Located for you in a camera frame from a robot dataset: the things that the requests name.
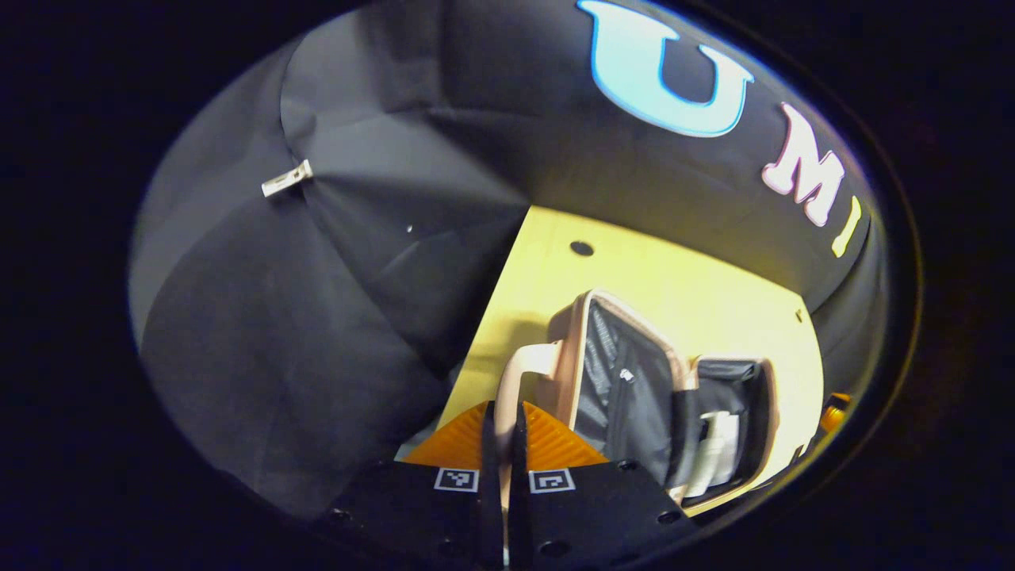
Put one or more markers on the pink suitcase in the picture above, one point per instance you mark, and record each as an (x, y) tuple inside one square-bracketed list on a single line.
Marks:
[(626, 396)]

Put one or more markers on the white squeeze tube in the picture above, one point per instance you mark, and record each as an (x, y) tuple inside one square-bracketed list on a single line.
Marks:
[(731, 440)]

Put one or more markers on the silver binder clip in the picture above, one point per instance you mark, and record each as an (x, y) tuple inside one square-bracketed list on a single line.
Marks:
[(287, 178)]

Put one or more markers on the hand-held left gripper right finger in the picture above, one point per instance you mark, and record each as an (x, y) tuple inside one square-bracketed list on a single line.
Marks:
[(603, 515)]

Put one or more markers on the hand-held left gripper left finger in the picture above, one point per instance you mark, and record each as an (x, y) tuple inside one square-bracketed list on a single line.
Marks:
[(412, 515)]

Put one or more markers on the black backdrop cloth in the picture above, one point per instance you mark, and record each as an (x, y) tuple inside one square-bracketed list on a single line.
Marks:
[(277, 317)]

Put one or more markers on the white pump bottle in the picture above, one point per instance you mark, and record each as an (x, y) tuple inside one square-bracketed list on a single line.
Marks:
[(706, 464)]

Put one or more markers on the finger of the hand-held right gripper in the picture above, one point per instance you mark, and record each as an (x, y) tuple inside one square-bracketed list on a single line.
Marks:
[(835, 414)]

